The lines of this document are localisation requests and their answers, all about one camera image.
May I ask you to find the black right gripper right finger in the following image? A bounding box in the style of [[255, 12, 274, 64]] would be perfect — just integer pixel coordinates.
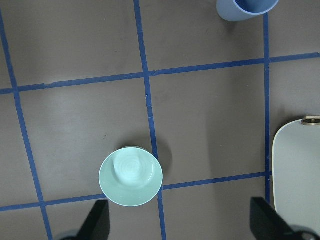
[[250, 197, 320, 240]]

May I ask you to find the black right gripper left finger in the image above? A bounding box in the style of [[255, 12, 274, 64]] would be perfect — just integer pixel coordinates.
[[76, 200, 111, 240]]

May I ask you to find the blue plastic cup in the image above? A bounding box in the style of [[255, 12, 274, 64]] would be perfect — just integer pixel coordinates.
[[216, 0, 279, 22]]

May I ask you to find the mint green bowl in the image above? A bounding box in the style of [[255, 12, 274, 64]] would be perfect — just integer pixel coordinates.
[[98, 146, 163, 207]]

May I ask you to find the white cutting board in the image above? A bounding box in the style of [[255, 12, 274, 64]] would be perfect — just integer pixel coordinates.
[[272, 115, 320, 233]]

